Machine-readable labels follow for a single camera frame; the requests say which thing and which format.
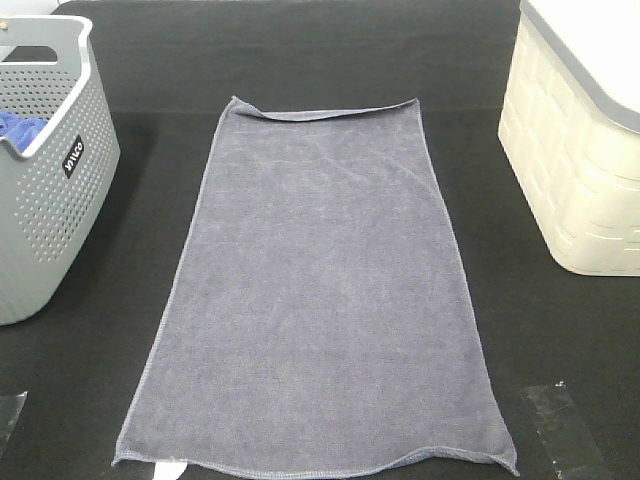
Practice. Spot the grey towel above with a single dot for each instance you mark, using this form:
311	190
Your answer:
319	323

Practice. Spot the blue towel in basket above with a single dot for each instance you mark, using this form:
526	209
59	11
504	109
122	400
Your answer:
20	131

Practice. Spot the black table mat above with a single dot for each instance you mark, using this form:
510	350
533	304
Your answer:
169	68

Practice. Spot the grey perforated laundry basket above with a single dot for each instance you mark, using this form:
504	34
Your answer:
52	190

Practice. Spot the white woven-pattern basket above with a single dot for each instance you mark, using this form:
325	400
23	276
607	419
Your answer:
569	127

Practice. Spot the middle clear tape strip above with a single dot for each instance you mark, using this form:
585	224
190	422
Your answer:
169	470

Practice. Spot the clear tape strip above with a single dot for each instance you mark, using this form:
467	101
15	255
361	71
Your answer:
10	410
169	470
563	433

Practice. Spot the right clear tape strip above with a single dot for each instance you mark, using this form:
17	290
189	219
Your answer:
563	433

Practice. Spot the left clear tape strip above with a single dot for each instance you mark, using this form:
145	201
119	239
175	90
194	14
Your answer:
10	410

